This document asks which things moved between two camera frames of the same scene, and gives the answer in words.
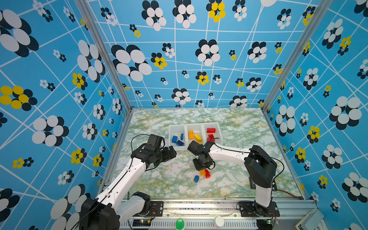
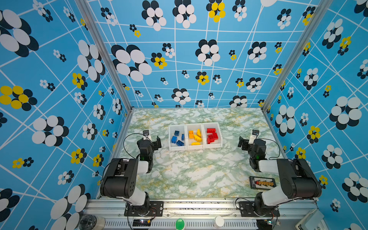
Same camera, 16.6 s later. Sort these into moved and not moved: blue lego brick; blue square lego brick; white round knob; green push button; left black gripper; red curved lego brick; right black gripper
Moved: red curved lego brick; left black gripper; right black gripper
Not moved: blue square lego brick; white round knob; green push button; blue lego brick
